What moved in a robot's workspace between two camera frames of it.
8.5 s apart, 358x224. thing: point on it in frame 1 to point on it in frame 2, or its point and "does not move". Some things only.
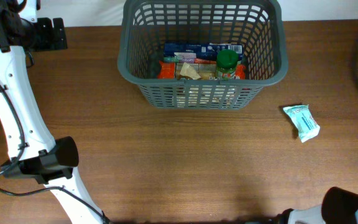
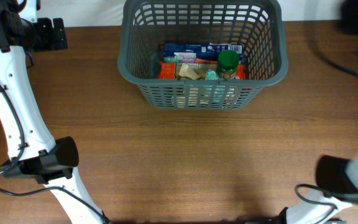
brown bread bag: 194,71 does not move
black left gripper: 48,28 does not move
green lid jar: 227,61 does not move
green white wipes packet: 307,125 to 212,74
